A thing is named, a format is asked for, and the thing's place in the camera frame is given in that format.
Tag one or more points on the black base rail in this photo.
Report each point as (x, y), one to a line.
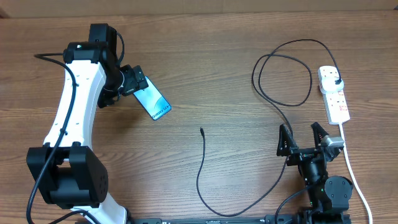
(268, 219)

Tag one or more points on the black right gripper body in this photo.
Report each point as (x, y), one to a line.
(300, 155)

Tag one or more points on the white power strip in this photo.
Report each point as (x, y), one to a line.
(335, 103)

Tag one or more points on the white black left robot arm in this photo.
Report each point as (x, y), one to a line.
(65, 169)

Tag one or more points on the blue screen smartphone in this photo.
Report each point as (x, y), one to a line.
(153, 101)

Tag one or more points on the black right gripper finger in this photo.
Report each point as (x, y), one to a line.
(318, 133)
(286, 144)

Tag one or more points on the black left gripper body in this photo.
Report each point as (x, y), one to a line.
(132, 82)

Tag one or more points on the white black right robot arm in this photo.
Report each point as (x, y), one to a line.
(329, 196)

